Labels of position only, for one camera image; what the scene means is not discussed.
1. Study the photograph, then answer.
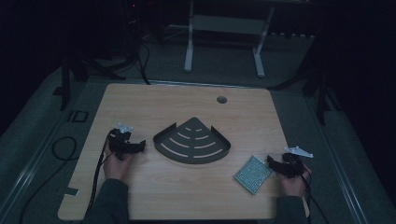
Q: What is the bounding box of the black tripod stand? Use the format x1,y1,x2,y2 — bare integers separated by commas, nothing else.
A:
58,53,127,112
268,59,344,127

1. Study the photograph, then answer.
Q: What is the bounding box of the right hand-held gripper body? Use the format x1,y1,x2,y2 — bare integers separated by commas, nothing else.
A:
280,146,314,179

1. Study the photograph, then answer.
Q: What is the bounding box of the black floor cable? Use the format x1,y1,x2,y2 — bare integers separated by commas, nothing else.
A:
18,135,79,224

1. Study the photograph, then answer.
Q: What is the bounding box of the person's right hand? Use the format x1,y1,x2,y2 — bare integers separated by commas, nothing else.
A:
279,164,313,198

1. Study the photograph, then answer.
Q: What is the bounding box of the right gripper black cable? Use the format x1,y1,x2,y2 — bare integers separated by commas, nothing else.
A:
299,173,331,224

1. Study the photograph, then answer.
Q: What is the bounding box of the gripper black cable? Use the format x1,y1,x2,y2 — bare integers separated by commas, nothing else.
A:
86,130,114,216
299,173,331,224

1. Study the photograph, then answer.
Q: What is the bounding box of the black hanging cable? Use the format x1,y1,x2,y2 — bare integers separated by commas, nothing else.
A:
135,41,153,86

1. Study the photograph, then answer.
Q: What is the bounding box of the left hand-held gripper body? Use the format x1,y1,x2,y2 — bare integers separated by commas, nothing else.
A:
107,122,135,161

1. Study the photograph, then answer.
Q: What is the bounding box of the person's left hand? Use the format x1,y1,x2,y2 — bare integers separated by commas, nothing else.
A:
103,143,135,187

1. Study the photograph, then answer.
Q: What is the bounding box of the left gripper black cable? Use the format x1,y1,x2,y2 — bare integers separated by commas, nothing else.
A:
86,130,114,216

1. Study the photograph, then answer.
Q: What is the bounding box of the silver mesh scouring pad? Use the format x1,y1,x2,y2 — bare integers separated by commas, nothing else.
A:
233,154,275,196

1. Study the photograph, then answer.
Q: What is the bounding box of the dark metal corner shelf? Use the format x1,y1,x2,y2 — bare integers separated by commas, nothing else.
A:
152,117,232,165

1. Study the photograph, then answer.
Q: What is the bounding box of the white metal desk frame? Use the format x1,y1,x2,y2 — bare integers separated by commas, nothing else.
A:
183,0,276,79

